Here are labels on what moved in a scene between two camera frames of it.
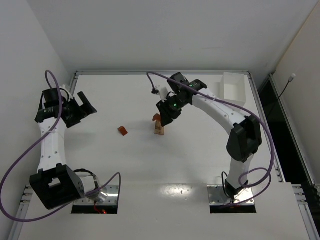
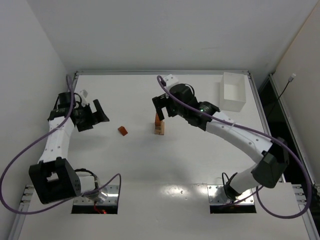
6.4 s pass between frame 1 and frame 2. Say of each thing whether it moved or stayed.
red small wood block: moved
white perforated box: stayed
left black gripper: moved
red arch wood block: stayed
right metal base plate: stayed
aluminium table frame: stayed
